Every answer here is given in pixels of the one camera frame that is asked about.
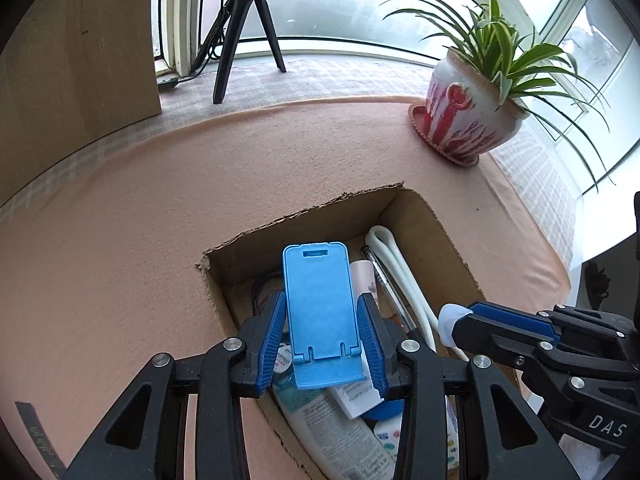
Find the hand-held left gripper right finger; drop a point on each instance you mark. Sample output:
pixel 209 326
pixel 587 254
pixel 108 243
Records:
pixel 372 345

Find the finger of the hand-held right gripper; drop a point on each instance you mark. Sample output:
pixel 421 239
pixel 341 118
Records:
pixel 495 342
pixel 510 317

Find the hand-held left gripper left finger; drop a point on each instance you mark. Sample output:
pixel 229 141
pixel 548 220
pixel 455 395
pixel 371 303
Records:
pixel 270 345

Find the white wall charger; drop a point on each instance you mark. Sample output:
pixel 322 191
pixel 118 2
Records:
pixel 357 395

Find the clear black pen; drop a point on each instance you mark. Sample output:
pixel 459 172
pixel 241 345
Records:
pixel 387 285

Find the blue folding phone stand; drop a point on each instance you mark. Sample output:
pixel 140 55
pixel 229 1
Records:
pixel 320 305

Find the white blue-capped lotion tube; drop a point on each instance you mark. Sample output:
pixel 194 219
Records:
pixel 325 425

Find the dotted white tissue pack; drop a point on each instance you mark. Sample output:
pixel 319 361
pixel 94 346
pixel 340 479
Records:
pixel 387 437

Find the cardboard box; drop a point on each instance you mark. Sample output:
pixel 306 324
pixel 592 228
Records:
pixel 425 240

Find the red white pot saucer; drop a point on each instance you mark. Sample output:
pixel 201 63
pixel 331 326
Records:
pixel 420 122

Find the black printed card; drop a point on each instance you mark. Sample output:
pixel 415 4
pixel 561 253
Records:
pixel 40 440

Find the green spider plant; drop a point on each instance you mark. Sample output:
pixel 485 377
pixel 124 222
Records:
pixel 492 45

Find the black tripod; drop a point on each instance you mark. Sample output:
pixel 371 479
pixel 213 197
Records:
pixel 227 60

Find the wooden board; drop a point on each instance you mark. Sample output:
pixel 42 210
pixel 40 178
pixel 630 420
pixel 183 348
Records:
pixel 75 60

